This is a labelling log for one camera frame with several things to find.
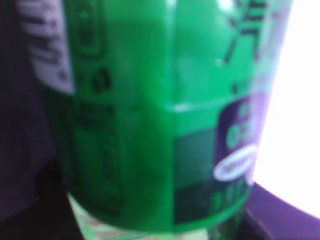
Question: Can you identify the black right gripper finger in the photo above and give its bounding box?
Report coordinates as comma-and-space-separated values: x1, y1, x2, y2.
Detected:
0, 160, 84, 240

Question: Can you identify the green label water bottle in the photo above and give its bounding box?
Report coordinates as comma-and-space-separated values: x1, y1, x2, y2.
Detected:
15, 0, 293, 240

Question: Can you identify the black table mat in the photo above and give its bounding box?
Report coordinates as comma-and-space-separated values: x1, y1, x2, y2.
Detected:
0, 0, 320, 240

